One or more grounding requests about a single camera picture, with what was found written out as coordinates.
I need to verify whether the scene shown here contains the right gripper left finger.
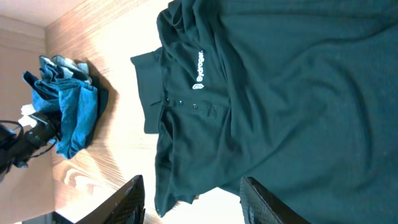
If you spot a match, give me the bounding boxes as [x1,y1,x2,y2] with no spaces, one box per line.
[76,175,146,224]

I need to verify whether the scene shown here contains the folded navy blue shorts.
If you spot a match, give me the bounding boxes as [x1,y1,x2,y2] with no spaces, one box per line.
[22,68,98,159]

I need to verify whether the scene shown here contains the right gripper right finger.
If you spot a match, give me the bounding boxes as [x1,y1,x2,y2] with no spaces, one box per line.
[239,176,310,224]

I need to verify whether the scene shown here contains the black polo shirt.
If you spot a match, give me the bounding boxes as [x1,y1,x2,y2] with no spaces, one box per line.
[131,0,397,223]

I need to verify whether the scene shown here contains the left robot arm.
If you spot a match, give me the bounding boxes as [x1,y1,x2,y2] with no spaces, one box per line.
[1,111,61,179]

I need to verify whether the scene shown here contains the folded white garment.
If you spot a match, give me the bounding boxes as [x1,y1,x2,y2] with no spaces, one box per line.
[39,55,92,85]

